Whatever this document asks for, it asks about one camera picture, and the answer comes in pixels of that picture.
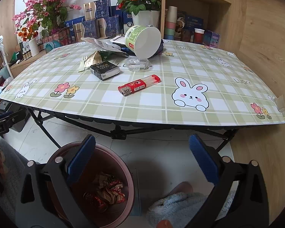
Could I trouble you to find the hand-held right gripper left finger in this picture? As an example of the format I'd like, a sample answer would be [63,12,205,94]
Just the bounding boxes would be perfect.
[15,134,97,228]

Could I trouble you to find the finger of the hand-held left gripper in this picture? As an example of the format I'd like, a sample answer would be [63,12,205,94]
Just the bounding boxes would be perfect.
[0,109,28,124]

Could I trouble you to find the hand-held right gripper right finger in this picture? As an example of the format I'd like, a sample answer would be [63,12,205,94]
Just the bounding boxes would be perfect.
[189,134,270,228]

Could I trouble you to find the brown round bin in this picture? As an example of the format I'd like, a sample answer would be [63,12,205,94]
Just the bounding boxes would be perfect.
[47,141,136,228]

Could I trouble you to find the red lighter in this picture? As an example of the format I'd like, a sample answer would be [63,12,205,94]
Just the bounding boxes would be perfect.
[118,75,161,97]

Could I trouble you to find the black tissue pack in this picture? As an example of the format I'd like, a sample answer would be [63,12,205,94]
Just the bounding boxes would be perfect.
[89,62,121,80]

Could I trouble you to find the white printed packaging bag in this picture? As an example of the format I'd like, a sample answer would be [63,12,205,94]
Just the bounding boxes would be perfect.
[81,37,124,53]

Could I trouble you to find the white noodle cup green label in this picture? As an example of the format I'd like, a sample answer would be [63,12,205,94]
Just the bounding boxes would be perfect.
[124,25,162,60]

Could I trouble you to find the person's left forearm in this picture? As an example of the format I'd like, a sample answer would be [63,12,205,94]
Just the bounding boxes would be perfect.
[0,135,30,209]

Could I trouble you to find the black storage case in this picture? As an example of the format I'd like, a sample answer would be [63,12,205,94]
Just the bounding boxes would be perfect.
[0,99,31,133]

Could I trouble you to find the person's right leg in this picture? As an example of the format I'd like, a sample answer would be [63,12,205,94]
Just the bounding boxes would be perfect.
[170,182,194,195]

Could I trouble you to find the crumpled red wrappers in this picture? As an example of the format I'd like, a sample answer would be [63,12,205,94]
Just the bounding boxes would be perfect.
[84,173,126,212]

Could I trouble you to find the fluffy robe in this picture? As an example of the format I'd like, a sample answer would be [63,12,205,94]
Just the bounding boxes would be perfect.
[146,190,237,222]

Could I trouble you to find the wooden low cabinet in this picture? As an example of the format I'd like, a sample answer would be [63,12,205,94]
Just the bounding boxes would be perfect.
[9,50,47,78]

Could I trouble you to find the white tall vase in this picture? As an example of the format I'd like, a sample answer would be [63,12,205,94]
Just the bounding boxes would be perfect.
[28,37,40,57]

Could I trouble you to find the folding table with checked cloth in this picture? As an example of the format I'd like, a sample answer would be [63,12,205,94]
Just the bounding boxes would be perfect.
[0,39,285,126]

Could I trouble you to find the teal round dish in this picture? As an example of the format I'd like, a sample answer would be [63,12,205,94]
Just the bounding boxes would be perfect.
[45,40,61,53]

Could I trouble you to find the orange flower bunch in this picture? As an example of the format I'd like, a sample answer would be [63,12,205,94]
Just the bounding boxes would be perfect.
[16,25,39,41]

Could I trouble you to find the cream plastic fork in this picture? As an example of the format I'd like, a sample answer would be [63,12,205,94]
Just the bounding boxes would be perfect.
[77,55,91,73]

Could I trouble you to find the clear tape strip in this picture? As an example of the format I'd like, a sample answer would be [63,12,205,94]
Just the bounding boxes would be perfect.
[274,94,285,117]

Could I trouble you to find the gold sachet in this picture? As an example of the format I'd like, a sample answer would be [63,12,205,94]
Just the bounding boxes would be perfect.
[87,51,104,63]

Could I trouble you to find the green snack wrapper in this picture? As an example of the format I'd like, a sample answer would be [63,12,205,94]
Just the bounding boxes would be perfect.
[100,50,130,60]

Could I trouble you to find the white plastic lid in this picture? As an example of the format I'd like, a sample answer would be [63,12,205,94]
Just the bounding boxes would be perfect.
[126,57,150,72]

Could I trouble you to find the blue flat gift box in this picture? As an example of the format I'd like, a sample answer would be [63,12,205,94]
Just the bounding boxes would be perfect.
[65,17,86,29]

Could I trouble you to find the blue and gold gift box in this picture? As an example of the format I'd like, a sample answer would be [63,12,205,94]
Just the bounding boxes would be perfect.
[84,0,111,21]
[72,20,97,40]
[96,16,117,39]

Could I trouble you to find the pink blossom plant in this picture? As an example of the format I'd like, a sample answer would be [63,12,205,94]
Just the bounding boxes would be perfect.
[12,0,82,37]

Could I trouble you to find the small blue purple box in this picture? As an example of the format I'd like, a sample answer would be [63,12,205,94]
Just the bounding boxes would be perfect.
[203,30,220,48]

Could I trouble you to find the red cup with white lid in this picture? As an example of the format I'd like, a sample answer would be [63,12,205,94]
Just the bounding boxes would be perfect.
[193,28,205,45]

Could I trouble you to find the brown jar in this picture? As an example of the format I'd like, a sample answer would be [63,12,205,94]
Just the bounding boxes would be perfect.
[180,29,193,42]

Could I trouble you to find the blue box with cookie picture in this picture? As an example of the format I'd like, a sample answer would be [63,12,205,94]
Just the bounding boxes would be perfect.
[176,11,204,32]

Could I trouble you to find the stack of pastel paper cups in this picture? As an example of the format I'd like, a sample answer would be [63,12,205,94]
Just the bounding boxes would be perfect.
[163,5,179,40]

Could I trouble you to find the blue box with round emblem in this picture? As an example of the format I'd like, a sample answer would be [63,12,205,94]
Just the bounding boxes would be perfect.
[122,7,134,36]

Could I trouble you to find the dark blue carton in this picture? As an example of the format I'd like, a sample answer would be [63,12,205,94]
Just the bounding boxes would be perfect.
[111,5,124,17]

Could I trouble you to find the white angular flower pot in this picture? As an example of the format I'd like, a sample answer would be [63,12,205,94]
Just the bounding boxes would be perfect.
[131,10,161,29]

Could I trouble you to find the black folding table frame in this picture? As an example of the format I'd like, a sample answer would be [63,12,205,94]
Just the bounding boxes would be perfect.
[26,107,239,148]

